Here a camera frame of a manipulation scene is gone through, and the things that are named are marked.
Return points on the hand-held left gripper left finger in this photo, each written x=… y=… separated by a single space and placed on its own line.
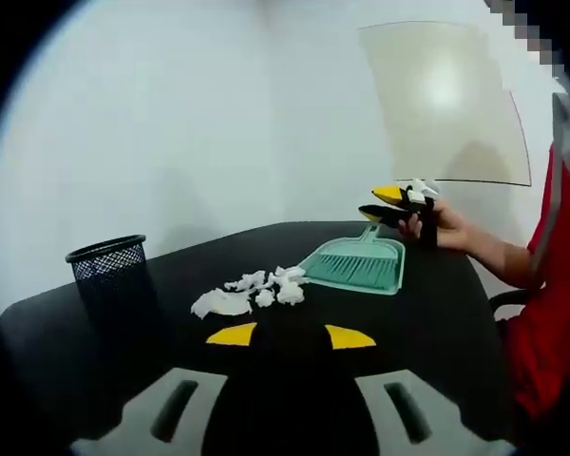
x=147 y=404

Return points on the black mesh pen holder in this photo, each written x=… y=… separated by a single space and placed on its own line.
x=111 y=275

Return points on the black chair armrest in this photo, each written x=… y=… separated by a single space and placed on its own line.
x=508 y=299

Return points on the teal broom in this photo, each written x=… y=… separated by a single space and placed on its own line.
x=356 y=271

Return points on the pile of white paper trash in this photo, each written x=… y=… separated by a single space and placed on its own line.
x=221 y=304

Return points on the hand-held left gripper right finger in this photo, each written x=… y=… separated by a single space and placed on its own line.
x=432 y=408

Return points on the person's right hand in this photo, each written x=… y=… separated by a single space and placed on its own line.
x=453 y=230

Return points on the black tabletop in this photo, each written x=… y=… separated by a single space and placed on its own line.
x=437 y=313

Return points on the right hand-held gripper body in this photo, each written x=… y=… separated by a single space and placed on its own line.
x=420 y=192

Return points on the person in red shirt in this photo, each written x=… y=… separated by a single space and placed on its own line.
x=556 y=332

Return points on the teal plastic dustpan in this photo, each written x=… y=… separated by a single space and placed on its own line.
x=389 y=280

